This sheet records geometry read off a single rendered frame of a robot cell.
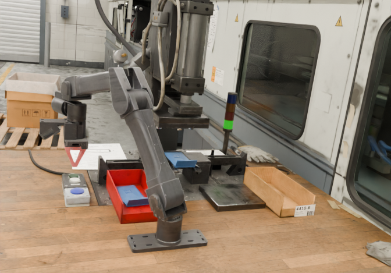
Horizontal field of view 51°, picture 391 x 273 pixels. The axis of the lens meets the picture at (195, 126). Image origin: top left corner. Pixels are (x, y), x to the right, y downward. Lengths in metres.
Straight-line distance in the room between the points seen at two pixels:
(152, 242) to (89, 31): 9.62
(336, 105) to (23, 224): 1.19
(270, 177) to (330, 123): 0.35
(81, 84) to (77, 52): 9.34
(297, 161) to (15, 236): 1.21
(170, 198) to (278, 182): 0.59
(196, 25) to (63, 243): 0.75
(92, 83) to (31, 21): 9.30
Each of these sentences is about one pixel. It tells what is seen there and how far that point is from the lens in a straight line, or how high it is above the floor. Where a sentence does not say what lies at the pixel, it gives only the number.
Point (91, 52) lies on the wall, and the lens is 10.59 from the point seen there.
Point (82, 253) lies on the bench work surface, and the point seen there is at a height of 0.90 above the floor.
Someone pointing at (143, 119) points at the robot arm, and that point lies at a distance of 1.06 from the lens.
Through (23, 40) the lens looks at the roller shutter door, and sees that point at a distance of 10.52.
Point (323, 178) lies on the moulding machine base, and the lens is 1.74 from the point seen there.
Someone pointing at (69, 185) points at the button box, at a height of 0.93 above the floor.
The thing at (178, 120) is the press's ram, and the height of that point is 1.13.
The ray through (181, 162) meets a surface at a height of 1.01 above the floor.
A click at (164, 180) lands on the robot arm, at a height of 1.07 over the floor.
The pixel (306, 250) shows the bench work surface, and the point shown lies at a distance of 1.19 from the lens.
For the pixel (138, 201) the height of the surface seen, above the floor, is 0.92.
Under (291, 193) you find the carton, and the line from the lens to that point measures 1.47.
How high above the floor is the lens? 1.46
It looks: 15 degrees down
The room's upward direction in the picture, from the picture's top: 7 degrees clockwise
